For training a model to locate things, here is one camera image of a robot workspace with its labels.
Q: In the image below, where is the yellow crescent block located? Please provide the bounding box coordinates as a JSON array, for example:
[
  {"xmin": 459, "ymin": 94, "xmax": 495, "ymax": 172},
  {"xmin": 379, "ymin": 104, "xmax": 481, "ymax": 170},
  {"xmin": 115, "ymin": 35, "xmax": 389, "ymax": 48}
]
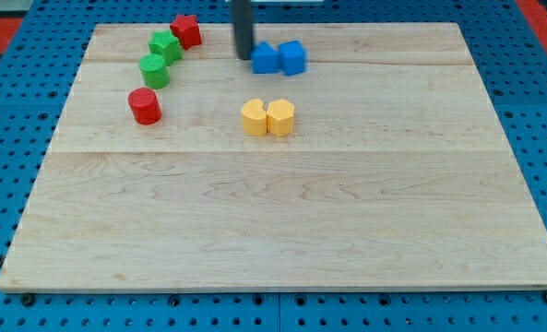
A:
[{"xmin": 241, "ymin": 99, "xmax": 268, "ymax": 136}]

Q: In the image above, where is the yellow hexagon block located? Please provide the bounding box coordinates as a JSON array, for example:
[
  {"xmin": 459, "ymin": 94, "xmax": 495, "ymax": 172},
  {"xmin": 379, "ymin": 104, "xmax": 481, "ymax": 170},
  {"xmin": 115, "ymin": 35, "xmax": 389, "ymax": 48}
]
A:
[{"xmin": 267, "ymin": 99, "xmax": 295, "ymax": 136}]

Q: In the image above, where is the blue triangle block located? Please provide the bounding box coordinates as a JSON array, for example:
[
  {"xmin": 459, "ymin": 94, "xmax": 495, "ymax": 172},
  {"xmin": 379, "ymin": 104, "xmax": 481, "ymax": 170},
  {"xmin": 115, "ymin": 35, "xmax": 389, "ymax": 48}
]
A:
[{"xmin": 250, "ymin": 41, "xmax": 279, "ymax": 74}]

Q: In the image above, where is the wooden board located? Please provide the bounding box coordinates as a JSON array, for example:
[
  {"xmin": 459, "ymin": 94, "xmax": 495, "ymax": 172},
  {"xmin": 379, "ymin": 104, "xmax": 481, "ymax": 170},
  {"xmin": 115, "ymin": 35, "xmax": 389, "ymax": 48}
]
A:
[{"xmin": 0, "ymin": 23, "xmax": 547, "ymax": 293}]

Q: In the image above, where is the blue cube block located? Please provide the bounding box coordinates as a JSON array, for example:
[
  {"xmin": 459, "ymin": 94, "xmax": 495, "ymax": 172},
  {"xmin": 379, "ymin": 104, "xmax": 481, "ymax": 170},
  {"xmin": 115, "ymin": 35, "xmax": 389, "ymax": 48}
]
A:
[{"xmin": 279, "ymin": 40, "xmax": 306, "ymax": 76}]

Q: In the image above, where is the red cylinder block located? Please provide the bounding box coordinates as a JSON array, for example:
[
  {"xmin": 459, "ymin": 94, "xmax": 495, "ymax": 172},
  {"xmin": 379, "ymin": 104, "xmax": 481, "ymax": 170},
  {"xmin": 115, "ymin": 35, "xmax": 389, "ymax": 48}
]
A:
[{"xmin": 127, "ymin": 88, "xmax": 162, "ymax": 125}]

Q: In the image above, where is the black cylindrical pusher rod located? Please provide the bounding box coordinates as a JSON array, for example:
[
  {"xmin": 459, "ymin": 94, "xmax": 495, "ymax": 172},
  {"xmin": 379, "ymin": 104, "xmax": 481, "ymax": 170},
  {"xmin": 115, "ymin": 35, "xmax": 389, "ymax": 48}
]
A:
[{"xmin": 230, "ymin": 0, "xmax": 254, "ymax": 60}]

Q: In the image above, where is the green cylinder block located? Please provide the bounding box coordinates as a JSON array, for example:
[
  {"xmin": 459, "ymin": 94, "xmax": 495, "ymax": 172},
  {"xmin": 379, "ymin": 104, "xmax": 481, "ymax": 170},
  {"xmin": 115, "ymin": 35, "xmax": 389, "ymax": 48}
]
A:
[{"xmin": 138, "ymin": 53, "xmax": 171, "ymax": 89}]

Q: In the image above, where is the red star block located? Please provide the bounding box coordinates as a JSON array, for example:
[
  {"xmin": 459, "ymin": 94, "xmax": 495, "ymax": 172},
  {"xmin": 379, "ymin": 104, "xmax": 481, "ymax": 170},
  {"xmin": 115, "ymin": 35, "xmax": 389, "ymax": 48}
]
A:
[{"xmin": 170, "ymin": 14, "xmax": 202, "ymax": 50}]

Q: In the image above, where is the green star block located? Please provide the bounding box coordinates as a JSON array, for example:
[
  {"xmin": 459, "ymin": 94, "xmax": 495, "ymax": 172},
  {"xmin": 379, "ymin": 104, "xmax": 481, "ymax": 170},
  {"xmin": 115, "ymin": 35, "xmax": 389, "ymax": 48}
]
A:
[{"xmin": 148, "ymin": 30, "xmax": 183, "ymax": 66}]

